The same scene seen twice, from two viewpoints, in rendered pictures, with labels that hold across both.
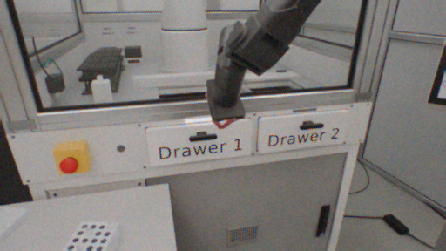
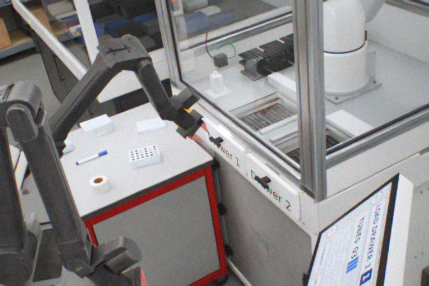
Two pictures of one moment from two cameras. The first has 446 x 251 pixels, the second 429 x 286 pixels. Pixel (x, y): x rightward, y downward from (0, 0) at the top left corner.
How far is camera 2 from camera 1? 1.89 m
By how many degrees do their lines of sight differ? 68
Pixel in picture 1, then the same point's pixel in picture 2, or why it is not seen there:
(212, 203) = (240, 195)
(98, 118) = not seen: hidden behind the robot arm
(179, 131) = (213, 129)
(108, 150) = not seen: hidden behind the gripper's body
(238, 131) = (236, 152)
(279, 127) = (255, 168)
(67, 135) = not seen: hidden behind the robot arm
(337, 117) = (286, 192)
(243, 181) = (253, 195)
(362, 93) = (307, 188)
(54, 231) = (157, 142)
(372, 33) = (303, 138)
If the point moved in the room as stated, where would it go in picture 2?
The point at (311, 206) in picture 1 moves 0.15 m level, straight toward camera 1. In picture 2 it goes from (297, 263) to (255, 265)
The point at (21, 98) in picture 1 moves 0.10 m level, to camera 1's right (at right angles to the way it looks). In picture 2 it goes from (173, 71) to (178, 80)
